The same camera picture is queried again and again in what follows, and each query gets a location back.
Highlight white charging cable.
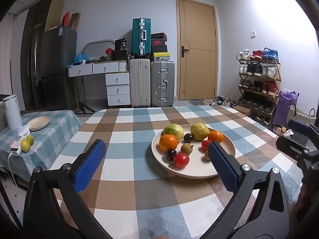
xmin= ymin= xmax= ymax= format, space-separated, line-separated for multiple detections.
xmin=7 ymin=153 xmax=18 ymax=187

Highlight silver suitcase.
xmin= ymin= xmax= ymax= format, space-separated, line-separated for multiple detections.
xmin=150 ymin=60 xmax=175 ymax=107

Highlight tall flat cardboard box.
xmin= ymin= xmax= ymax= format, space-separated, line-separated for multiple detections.
xmin=44 ymin=0 xmax=64 ymax=33

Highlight brown blue checkered tablecloth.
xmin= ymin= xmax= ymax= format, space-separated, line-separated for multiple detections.
xmin=45 ymin=105 xmax=303 ymax=239

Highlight purple bag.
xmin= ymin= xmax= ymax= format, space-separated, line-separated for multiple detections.
xmin=273 ymin=88 xmax=299 ymax=127

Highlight wooden shoe rack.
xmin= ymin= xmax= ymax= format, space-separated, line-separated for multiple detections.
xmin=237 ymin=48 xmax=282 ymax=127

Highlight teal suitcase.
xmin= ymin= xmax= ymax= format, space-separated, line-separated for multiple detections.
xmin=132 ymin=18 xmax=152 ymax=56

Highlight woven basket with handles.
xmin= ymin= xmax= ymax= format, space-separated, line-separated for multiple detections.
xmin=287 ymin=101 xmax=317 ymax=125

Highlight yellow wrinkled guava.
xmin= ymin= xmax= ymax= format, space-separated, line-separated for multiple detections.
xmin=190 ymin=122 xmax=210 ymax=140

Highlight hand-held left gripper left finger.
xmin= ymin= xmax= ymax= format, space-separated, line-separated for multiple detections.
xmin=22 ymin=139 xmax=117 ymax=239

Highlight scattered pile of shoes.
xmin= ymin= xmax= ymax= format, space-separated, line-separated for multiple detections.
xmin=209 ymin=96 xmax=240 ymax=107

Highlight large red tomato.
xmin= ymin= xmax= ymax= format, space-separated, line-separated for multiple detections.
xmin=173 ymin=153 xmax=190 ymax=168

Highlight small orange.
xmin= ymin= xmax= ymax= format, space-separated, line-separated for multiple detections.
xmin=208 ymin=131 xmax=224 ymax=143

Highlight white drawer cabinet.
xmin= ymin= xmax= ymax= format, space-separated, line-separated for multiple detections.
xmin=105 ymin=72 xmax=131 ymax=106

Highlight small brown cardboard box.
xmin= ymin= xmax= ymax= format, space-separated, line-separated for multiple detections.
xmin=68 ymin=12 xmax=81 ymax=31

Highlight wooden door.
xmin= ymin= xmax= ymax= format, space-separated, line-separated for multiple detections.
xmin=176 ymin=0 xmax=218 ymax=101

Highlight green yellow guava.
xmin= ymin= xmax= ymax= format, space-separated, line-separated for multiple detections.
xmin=163 ymin=124 xmax=184 ymax=140

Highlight grey refrigerator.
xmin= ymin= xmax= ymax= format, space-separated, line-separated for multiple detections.
xmin=41 ymin=26 xmax=78 ymax=110

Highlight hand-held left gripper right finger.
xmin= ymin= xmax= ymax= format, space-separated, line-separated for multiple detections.
xmin=202 ymin=141 xmax=291 ymax=239

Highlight dark wardrobe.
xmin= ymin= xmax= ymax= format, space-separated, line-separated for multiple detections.
xmin=20 ymin=0 xmax=54 ymax=110

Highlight rows of sneakers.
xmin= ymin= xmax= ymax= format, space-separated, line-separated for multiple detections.
xmin=237 ymin=48 xmax=280 ymax=126

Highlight white tissue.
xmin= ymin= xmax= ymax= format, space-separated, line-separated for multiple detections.
xmin=17 ymin=126 xmax=31 ymax=138

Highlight large orange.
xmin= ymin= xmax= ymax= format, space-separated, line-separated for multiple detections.
xmin=159 ymin=134 xmax=178 ymax=152

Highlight brown kiwi-like fruit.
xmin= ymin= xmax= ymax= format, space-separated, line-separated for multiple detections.
xmin=181 ymin=143 xmax=194 ymax=155

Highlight white thermos kettle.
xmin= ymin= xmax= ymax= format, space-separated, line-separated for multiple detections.
xmin=2 ymin=95 xmax=23 ymax=130

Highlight white desk with drawers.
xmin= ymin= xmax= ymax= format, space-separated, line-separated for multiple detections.
xmin=67 ymin=60 xmax=130 ymax=77

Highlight beige suitcase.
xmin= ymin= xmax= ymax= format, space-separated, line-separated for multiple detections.
xmin=129 ymin=58 xmax=151 ymax=107

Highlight blue plastic bag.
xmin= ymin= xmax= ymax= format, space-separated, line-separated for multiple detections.
xmin=73 ymin=52 xmax=91 ymax=64

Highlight teal checkered cloth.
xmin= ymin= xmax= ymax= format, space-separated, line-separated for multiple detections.
xmin=0 ymin=110 xmax=83 ymax=177

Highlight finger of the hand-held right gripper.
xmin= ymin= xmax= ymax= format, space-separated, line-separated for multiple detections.
xmin=275 ymin=132 xmax=309 ymax=163
xmin=288 ymin=119 xmax=319 ymax=140

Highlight black printed box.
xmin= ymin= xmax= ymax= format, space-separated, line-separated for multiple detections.
xmin=115 ymin=38 xmax=127 ymax=51

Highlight large white plate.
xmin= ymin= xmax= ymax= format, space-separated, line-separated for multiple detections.
xmin=151 ymin=124 xmax=236 ymax=179

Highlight black bag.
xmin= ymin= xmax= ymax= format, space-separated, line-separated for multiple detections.
xmin=111 ymin=50 xmax=129 ymax=61

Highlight small beige plate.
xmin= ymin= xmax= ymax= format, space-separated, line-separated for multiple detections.
xmin=26 ymin=116 xmax=51 ymax=131

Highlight grey arched frame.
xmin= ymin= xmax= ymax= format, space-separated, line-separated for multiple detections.
xmin=82 ymin=39 xmax=115 ymax=58

